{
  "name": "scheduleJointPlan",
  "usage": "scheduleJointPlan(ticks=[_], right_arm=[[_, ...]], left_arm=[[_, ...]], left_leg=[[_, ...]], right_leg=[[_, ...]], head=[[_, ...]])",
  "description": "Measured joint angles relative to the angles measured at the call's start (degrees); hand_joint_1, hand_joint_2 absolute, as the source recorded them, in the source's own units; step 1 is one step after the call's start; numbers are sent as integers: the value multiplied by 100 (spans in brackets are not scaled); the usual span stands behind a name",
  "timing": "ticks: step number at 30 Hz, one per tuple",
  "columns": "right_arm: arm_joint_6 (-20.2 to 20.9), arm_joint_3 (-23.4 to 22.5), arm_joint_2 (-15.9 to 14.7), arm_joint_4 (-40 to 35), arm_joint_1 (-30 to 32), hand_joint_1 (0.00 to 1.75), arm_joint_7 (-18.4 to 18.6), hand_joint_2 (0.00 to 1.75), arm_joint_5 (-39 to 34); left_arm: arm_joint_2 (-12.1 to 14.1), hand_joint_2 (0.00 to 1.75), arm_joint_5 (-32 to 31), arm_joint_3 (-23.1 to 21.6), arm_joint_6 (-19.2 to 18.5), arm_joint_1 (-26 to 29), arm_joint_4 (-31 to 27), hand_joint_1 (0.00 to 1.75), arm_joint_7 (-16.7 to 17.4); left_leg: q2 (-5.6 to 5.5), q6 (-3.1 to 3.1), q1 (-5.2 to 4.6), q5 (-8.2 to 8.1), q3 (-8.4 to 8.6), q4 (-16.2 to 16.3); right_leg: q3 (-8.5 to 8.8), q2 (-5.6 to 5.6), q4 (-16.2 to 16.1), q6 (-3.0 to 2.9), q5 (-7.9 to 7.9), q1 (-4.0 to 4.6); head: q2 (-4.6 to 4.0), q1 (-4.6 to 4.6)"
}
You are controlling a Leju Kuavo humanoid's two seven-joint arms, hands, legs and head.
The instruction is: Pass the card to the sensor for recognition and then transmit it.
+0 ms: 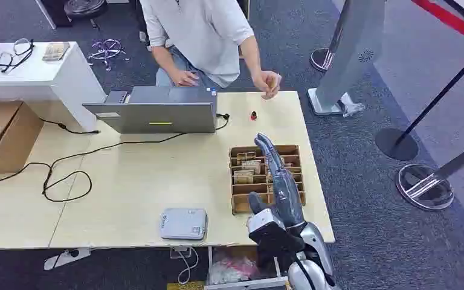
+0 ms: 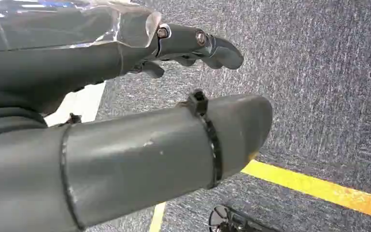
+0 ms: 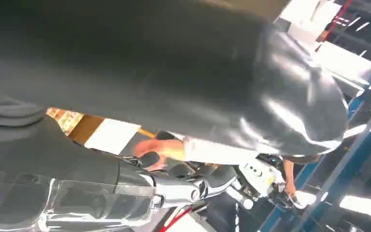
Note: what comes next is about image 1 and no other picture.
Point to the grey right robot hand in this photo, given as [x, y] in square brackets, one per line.
[286, 196]

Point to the small card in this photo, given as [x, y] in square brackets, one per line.
[272, 84]

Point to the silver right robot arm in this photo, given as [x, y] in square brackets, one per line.
[314, 256]

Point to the wooden card box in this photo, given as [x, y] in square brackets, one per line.
[252, 190]

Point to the printed card in box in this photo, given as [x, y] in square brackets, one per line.
[246, 155]
[243, 177]
[252, 166]

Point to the small red object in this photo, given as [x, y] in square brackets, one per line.
[253, 115]

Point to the pink and white plastic bag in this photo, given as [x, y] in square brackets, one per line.
[232, 270]

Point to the flat grey device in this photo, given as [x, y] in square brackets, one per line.
[183, 223]

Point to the open desk drawer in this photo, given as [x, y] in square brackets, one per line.
[216, 284]

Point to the person's left hand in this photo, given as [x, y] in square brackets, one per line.
[266, 82]

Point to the person's hand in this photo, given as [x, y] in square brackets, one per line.
[266, 82]
[184, 78]

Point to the stanchion with black base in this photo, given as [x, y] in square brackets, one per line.
[398, 144]

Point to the stanchion with chrome base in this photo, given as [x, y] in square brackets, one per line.
[322, 60]
[424, 186]

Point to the grey laptop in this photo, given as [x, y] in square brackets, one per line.
[164, 114]

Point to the person's right hand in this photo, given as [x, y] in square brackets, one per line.
[184, 78]

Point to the grey standing panel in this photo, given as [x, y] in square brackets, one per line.
[348, 52]

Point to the person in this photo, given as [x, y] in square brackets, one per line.
[200, 36]

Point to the white power strip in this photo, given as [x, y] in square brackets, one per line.
[66, 257]

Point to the chrome chair base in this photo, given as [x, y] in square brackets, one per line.
[107, 51]

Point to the red barrier belt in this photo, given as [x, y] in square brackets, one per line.
[452, 20]

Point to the white cabinet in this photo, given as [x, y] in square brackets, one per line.
[44, 84]

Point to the stack of cards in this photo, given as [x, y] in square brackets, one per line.
[55, 51]

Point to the black chair base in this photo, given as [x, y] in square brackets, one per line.
[84, 8]

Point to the brown cardboard box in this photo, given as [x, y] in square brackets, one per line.
[6, 136]

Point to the black-rimmed glasses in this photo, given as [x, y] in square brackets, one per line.
[16, 54]

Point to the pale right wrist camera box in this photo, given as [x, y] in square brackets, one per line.
[262, 221]

